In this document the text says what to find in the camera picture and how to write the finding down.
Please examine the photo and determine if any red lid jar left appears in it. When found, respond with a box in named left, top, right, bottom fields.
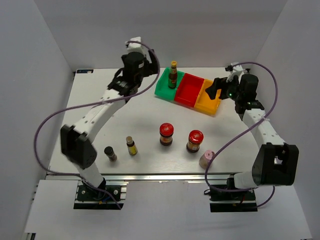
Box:
left=159, top=122, right=174, bottom=147

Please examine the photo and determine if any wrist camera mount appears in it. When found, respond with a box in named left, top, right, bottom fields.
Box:
left=125, top=36, right=144, bottom=54
left=224, top=62, right=250, bottom=83

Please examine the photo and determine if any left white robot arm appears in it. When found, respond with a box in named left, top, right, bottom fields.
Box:
left=60, top=50, right=159, bottom=200

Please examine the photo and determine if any green plastic bin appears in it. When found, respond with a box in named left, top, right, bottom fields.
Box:
left=154, top=67, right=185, bottom=102

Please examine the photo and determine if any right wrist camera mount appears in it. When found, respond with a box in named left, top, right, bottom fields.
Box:
left=224, top=62, right=250, bottom=83

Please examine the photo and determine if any left table logo sticker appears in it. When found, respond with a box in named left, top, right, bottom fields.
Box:
left=76, top=69, right=94, bottom=74

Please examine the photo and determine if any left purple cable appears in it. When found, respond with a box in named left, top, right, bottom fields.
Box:
left=33, top=39, right=161, bottom=210

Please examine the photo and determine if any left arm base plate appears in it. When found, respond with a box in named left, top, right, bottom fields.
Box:
left=73, top=181, right=128, bottom=210

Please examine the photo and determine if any right table logo sticker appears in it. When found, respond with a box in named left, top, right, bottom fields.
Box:
left=224, top=66, right=243, bottom=73

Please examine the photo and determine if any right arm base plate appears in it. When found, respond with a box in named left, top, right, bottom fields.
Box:
left=203, top=188, right=258, bottom=213

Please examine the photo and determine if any yellow plastic bin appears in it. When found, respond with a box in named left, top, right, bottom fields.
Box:
left=193, top=79, right=221, bottom=116

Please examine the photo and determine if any red lid jar right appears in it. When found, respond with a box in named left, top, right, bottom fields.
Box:
left=186, top=129, right=204, bottom=153

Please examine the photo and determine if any red lid jar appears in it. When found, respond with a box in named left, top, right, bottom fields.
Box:
left=186, top=129, right=204, bottom=153
left=159, top=122, right=174, bottom=147

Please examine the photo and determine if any pink cap spice bottle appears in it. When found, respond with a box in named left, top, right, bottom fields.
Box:
left=198, top=150, right=215, bottom=170

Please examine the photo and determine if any small brown cap bottle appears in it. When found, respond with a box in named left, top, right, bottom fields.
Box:
left=125, top=136, right=138, bottom=156

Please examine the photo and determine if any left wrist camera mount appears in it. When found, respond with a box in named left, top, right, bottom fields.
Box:
left=125, top=36, right=144, bottom=54

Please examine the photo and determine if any yellow cap sauce bottle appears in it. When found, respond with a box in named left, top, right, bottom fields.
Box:
left=168, top=61, right=178, bottom=89

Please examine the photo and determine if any red plastic bin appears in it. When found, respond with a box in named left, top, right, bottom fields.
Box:
left=174, top=73, right=205, bottom=108

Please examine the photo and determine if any black cap spice jar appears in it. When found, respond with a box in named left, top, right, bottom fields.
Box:
left=104, top=146, right=118, bottom=162

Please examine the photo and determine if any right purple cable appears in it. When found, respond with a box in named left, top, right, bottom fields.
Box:
left=204, top=61, right=279, bottom=208

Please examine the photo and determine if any purple cable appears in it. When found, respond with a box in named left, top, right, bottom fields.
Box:
left=33, top=39, right=161, bottom=210
left=204, top=61, right=279, bottom=208

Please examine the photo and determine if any aluminium table front rail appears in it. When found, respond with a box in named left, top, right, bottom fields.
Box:
left=45, top=174, right=230, bottom=182

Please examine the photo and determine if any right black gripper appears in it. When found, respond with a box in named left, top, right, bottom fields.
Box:
left=205, top=73, right=242, bottom=102

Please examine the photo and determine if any table logo sticker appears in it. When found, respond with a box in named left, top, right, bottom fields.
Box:
left=224, top=66, right=243, bottom=73
left=76, top=69, right=94, bottom=74

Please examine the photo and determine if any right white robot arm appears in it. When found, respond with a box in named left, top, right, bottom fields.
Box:
left=205, top=73, right=299, bottom=200

